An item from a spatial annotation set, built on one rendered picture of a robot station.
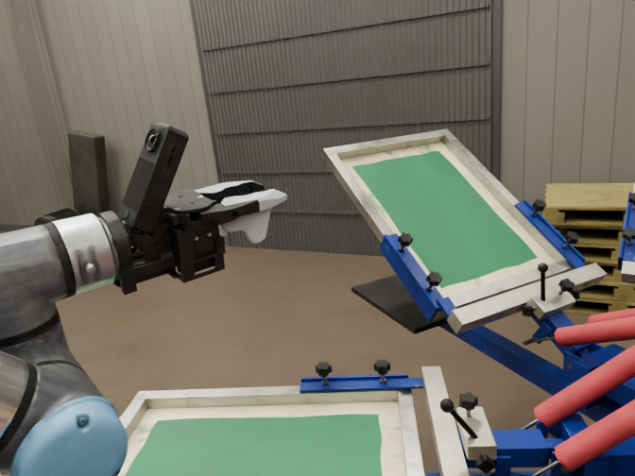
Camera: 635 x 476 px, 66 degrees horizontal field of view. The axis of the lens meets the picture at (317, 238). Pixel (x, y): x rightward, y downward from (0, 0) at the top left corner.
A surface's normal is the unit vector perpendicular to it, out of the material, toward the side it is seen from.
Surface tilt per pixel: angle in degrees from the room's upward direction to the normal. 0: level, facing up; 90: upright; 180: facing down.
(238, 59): 90
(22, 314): 90
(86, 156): 90
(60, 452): 91
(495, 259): 32
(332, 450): 0
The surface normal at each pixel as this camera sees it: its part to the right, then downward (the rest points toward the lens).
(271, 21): -0.44, 0.31
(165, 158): 0.65, 0.29
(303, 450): -0.10, -0.95
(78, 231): 0.33, -0.62
